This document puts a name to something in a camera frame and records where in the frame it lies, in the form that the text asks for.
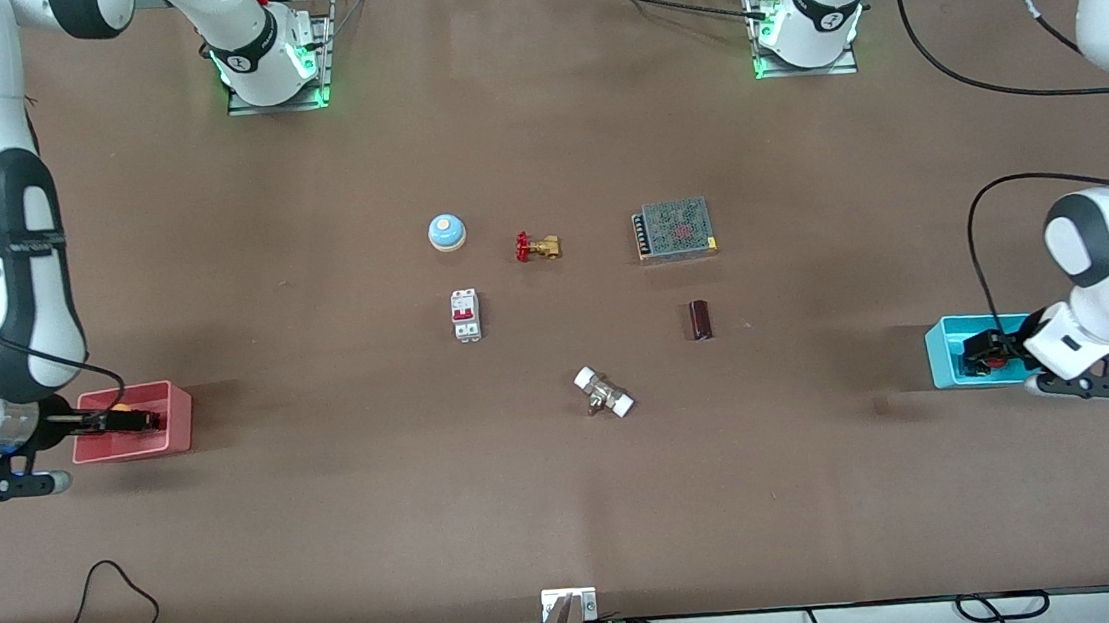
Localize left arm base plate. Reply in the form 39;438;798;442
746;0;862;83

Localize pink plastic box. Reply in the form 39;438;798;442
66;378;198;466

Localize metal mesh power supply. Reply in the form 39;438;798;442
631;195;720;265

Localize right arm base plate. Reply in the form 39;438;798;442
218;0;343;118

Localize cyan plastic box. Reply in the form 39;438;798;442
923;307;1052;393

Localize metal fitting white caps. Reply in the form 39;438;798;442
572;362;638;423

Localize white circuit breaker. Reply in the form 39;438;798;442
449;287;484;344

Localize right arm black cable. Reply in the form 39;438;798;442
0;274;130;421

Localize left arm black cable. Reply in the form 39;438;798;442
895;0;1109;345

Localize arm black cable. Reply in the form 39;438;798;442
895;0;1109;345
0;274;130;421

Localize blue dome bell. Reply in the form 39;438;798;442
426;211;469;254

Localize brass valve red handle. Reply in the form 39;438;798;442
514;229;564;265

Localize black coiled cable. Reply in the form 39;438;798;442
952;586;1053;623

